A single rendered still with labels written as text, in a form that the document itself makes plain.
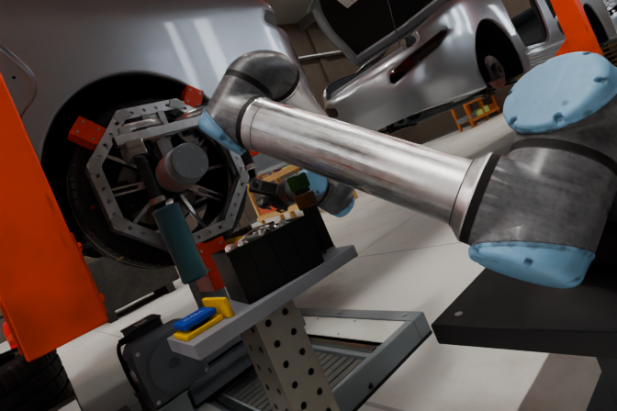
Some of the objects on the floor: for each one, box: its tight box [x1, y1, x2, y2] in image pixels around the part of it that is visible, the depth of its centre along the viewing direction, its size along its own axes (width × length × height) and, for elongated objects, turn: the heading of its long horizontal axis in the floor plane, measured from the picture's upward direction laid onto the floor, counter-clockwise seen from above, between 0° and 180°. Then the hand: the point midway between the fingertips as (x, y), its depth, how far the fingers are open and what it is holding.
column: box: [240, 300, 341, 411], centre depth 88 cm, size 10×10×42 cm
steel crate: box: [87, 258, 180, 324], centre depth 514 cm, size 91×106×73 cm
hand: (256, 201), depth 153 cm, fingers closed
